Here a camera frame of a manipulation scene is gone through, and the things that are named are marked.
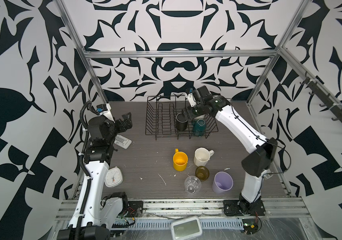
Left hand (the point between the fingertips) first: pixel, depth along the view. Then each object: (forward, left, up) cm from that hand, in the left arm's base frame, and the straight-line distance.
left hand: (121, 112), depth 72 cm
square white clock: (-21, +8, -29) cm, 36 cm away
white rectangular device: (+2, +7, -30) cm, 31 cm away
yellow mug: (-11, -28, -31) cm, 44 cm away
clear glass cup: (-25, -34, -32) cm, 53 cm away
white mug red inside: (+10, -42, -17) cm, 46 cm away
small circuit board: (-44, -60, -33) cm, 81 cm away
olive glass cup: (-19, -40, -30) cm, 54 cm away
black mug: (+9, -30, -22) cm, 39 cm away
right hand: (+7, -33, -7) cm, 35 cm away
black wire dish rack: (+20, -21, -29) cm, 41 cm away
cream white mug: (-11, -41, -28) cm, 51 cm away
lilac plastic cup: (-25, -49, -27) cm, 62 cm away
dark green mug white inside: (+6, -41, -22) cm, 47 cm away
